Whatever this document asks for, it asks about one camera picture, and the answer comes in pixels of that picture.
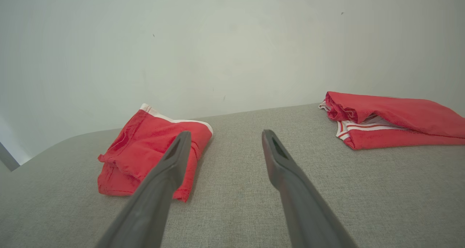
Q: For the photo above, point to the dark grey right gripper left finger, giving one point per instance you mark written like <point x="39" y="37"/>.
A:
<point x="152" y="197"/>

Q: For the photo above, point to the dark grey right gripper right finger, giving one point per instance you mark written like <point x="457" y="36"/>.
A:
<point x="301" y="200"/>

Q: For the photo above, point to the red white shorts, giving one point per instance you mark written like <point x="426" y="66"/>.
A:
<point x="138" y="150"/>

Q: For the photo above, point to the red white Bulls jersey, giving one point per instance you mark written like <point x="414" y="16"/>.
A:
<point x="399" y="121"/>

